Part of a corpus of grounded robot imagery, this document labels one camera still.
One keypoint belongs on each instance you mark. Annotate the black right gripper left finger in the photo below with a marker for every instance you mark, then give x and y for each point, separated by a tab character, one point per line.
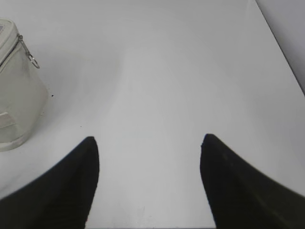
61	198

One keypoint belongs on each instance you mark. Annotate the metal zipper pull with ring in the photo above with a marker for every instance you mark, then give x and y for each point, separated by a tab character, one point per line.
27	52

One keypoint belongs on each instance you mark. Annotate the cream canvas zipper bag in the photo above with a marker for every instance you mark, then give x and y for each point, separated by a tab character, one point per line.
22	93

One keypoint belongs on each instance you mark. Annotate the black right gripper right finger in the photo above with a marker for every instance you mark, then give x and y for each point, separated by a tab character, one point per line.
242	197

